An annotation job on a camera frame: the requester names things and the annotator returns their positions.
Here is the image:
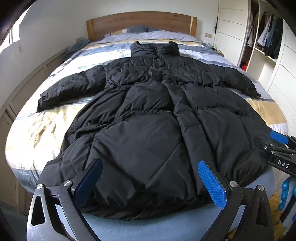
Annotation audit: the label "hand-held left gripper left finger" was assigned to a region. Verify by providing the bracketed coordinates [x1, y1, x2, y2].
[27, 158, 103, 241]

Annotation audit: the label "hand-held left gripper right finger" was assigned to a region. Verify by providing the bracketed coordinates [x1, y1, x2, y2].
[198, 159, 273, 241]

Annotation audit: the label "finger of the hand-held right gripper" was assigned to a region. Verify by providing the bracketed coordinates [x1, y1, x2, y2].
[259, 140, 289, 160]
[270, 130, 296, 149]

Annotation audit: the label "black puffer coat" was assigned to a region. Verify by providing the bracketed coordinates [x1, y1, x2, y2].
[37, 40, 275, 220]

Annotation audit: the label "hanging clothes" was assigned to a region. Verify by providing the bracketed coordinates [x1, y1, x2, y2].
[245, 11, 284, 57]

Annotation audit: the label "person's right hand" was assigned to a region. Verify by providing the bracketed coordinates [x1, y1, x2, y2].
[281, 177, 296, 209]

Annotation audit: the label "bed with striped sheet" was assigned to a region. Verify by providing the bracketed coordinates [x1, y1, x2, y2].
[5, 31, 289, 197]

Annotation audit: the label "light blue bed sheet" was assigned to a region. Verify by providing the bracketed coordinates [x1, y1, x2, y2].
[76, 167, 278, 241]

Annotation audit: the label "white wardrobe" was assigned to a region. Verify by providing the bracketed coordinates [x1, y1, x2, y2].
[212, 0, 296, 99]

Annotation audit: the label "folded blue-grey cloth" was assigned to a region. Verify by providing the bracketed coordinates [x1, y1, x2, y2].
[69, 38, 92, 53]

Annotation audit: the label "blue-grey pillow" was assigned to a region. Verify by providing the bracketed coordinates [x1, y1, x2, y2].
[122, 25, 153, 34]

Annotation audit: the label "window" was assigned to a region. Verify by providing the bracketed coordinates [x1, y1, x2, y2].
[0, 22, 21, 50]

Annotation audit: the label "wooden bed headboard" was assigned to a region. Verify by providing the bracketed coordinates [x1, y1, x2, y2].
[86, 11, 198, 42]

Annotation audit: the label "black hanging cable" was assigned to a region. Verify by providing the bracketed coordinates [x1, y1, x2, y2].
[214, 7, 220, 34]

